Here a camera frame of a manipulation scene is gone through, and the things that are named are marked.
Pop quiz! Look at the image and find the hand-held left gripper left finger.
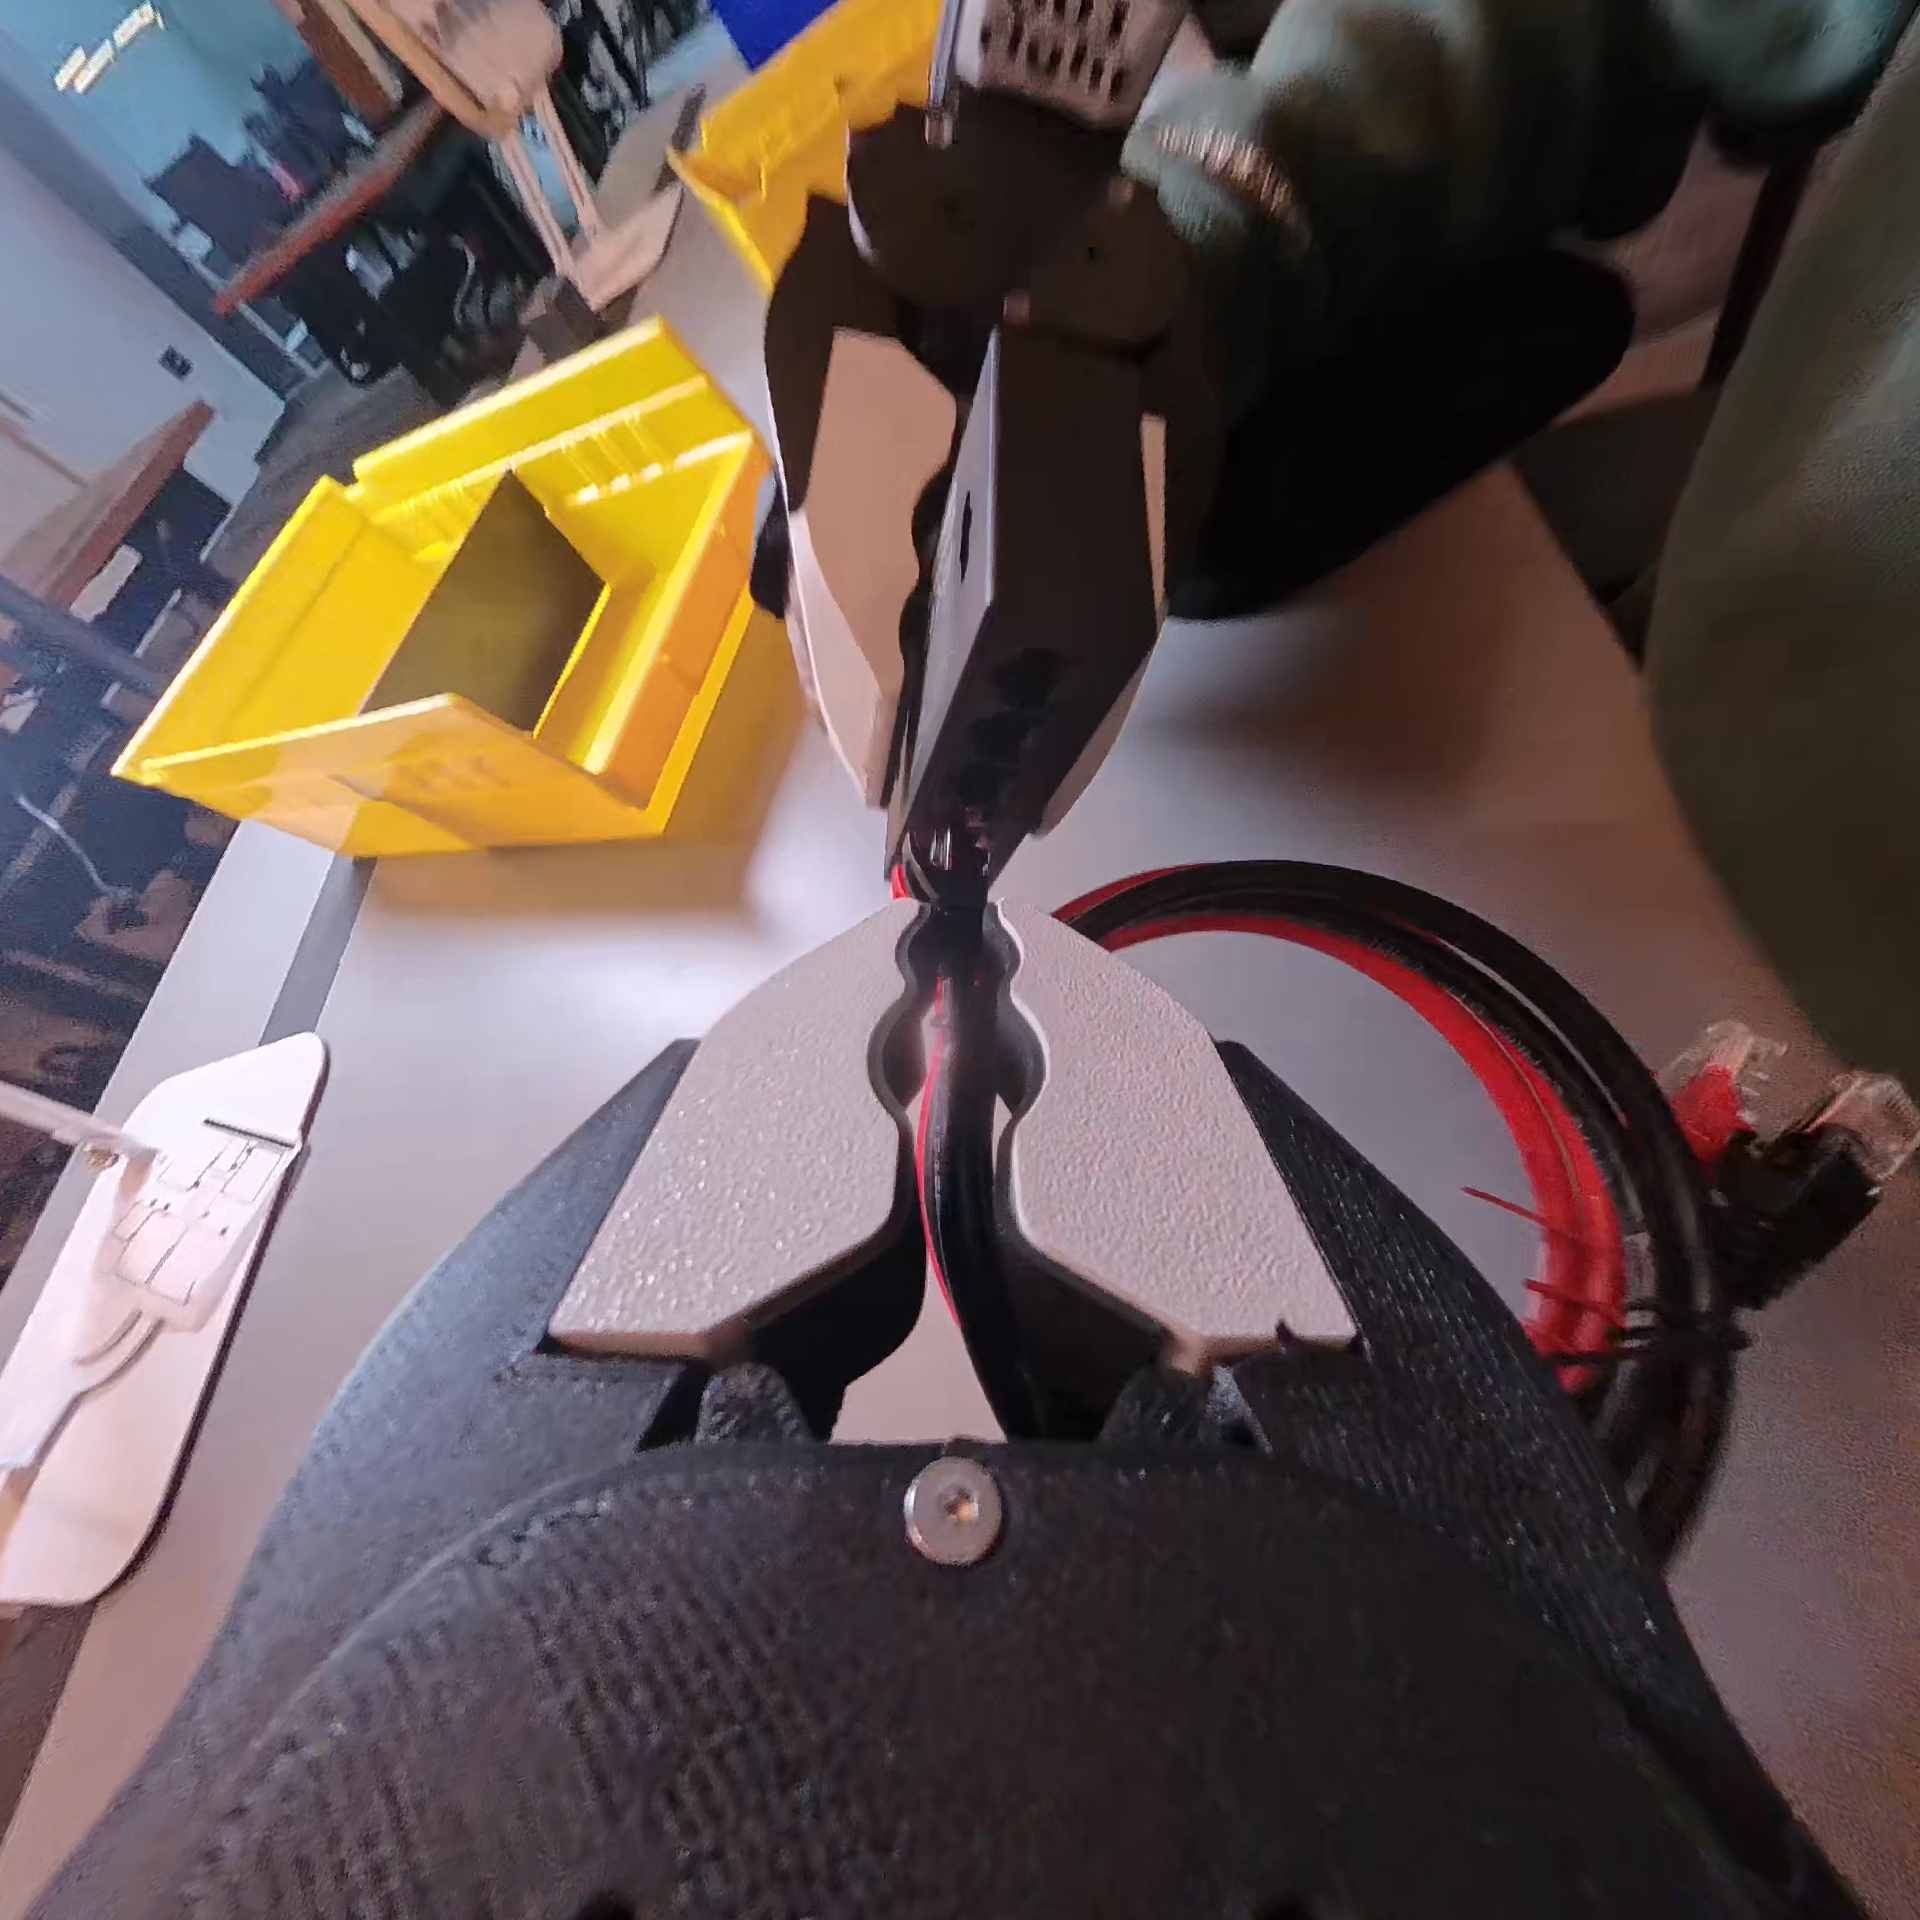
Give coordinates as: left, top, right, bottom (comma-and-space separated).
545, 896, 939, 1354

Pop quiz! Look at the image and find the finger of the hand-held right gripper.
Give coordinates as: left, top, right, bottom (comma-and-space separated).
776, 330, 961, 816
1035, 414, 1175, 838

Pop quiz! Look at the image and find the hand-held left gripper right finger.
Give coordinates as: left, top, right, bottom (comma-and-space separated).
983, 894, 1364, 1378

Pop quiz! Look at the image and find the black ethernet port box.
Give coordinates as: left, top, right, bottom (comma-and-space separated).
885, 323, 1156, 903

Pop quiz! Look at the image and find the red ethernet cable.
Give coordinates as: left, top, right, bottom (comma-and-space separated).
891, 861, 1765, 1397

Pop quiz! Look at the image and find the yellow plastic bin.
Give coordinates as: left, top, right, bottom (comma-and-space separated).
667, 0, 961, 295
112, 317, 781, 860

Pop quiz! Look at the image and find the black ethernet cable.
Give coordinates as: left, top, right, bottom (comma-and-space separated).
900, 854, 1920, 1562

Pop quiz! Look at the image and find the person's right forearm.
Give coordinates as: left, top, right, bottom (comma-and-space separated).
1117, 0, 1920, 250

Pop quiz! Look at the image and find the person's right hand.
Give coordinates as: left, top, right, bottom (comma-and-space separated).
1168, 246, 1641, 619

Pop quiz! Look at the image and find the black bin divider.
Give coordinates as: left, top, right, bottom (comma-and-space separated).
368, 471, 613, 741

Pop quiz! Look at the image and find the wooden office desk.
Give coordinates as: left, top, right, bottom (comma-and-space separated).
211, 88, 601, 394
0, 397, 220, 602

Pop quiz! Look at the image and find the person's green sweater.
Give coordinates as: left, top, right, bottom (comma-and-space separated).
1641, 60, 1920, 1037

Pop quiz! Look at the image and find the white metal base plate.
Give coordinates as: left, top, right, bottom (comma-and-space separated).
0, 1030, 329, 1608

